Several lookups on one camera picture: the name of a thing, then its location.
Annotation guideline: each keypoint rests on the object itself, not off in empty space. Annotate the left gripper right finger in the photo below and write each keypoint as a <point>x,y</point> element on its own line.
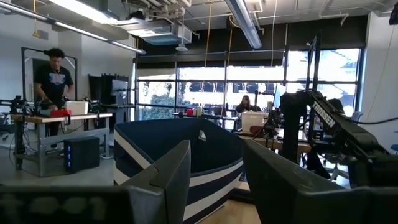
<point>295,199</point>

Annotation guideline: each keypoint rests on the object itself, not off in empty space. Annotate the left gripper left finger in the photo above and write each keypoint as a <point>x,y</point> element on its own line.
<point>169,186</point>

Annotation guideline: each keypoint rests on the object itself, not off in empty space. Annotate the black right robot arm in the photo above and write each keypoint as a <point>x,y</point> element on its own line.
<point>339,127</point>

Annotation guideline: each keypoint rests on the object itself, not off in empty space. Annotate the navy white striped fabric basket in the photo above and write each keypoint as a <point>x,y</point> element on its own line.
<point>214,161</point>

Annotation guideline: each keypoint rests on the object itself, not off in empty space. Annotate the white plastic bin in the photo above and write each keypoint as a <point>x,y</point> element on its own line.
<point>77,107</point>

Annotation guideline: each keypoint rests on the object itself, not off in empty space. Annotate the wooden desk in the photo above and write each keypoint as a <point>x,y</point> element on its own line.
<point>273,143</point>

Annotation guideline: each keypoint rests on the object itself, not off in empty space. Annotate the white box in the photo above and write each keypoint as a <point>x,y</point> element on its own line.
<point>253,120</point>

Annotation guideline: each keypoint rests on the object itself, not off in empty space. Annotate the black computer tower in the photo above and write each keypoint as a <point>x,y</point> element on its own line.
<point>81,154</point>

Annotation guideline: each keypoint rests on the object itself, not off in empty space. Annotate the seated person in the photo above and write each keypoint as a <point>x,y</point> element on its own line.
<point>245,105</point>

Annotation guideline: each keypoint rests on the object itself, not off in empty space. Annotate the black cabinet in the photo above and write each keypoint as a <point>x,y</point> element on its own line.
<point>107,90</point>

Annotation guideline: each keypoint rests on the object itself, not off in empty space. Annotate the red case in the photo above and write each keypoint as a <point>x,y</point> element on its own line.
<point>59,112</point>

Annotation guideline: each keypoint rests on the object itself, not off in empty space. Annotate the wooden top metal workbench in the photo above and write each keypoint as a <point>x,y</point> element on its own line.
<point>43,137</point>

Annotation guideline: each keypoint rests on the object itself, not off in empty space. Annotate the standing person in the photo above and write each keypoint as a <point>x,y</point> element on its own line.
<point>53,82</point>

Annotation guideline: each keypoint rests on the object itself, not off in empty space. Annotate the black bench robot equipment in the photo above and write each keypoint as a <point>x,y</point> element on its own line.
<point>18,105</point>

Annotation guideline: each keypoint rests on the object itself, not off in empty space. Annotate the ceiling strip light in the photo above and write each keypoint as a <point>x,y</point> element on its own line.
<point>81,31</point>

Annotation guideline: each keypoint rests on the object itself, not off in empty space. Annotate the long ceiling tube light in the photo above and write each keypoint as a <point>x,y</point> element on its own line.
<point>245,21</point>

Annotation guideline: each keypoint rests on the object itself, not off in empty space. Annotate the ceiling air duct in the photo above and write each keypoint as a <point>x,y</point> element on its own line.
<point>161,32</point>

